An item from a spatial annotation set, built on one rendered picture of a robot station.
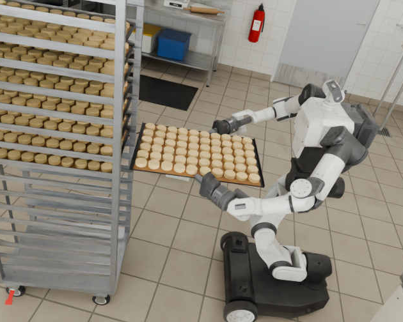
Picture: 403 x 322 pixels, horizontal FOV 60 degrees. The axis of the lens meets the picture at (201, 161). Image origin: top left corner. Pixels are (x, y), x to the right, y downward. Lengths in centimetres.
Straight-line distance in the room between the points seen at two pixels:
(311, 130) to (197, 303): 131
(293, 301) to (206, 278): 57
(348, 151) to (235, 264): 116
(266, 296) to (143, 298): 74
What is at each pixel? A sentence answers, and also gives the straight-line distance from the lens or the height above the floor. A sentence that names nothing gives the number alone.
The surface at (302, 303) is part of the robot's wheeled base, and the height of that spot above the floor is 17.
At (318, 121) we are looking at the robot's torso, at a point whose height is 131.
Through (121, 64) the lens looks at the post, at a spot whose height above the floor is 148.
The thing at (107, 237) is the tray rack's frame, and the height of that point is 15.
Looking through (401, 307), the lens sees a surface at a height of 78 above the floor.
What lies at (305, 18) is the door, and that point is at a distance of 540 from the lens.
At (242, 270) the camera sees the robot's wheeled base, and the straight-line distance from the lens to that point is 231.
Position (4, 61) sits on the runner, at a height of 141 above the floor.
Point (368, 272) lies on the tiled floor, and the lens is 299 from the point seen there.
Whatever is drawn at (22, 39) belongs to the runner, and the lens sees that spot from 139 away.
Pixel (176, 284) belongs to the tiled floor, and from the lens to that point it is 239.
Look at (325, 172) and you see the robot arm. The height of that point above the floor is 124.
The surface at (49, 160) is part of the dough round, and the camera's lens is 167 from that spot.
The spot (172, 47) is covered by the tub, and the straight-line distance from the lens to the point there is 497.
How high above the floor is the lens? 196
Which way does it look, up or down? 35 degrees down
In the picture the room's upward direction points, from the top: 12 degrees clockwise
